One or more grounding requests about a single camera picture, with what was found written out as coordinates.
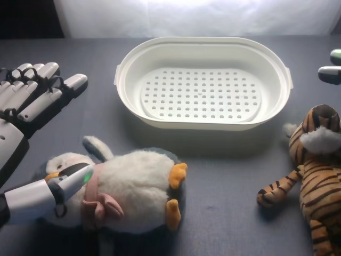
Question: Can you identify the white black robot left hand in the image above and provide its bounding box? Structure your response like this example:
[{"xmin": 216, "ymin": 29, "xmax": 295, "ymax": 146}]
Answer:
[{"xmin": 0, "ymin": 62, "xmax": 94, "ymax": 227}]

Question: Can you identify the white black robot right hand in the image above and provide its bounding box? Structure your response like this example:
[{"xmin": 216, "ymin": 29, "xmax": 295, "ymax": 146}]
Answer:
[{"xmin": 318, "ymin": 49, "xmax": 341, "ymax": 85}]

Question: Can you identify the plush penguin toy pink bow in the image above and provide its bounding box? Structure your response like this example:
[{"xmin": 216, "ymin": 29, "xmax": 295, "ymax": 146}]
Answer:
[{"xmin": 33, "ymin": 135, "xmax": 189, "ymax": 256}]

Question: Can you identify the striped plush tiger toy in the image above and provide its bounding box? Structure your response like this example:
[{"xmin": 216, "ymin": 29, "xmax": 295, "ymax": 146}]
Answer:
[{"xmin": 256, "ymin": 104, "xmax": 341, "ymax": 256}]

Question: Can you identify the white perforated oval basket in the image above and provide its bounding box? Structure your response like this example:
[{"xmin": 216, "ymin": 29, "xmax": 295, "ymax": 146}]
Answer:
[{"xmin": 114, "ymin": 36, "xmax": 295, "ymax": 133}]

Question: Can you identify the white backdrop cloth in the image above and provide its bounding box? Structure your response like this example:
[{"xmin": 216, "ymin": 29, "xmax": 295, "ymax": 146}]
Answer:
[{"xmin": 53, "ymin": 0, "xmax": 341, "ymax": 38}]

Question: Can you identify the grey table cloth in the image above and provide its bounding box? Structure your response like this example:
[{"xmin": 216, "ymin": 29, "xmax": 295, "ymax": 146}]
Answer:
[{"xmin": 0, "ymin": 36, "xmax": 341, "ymax": 256}]

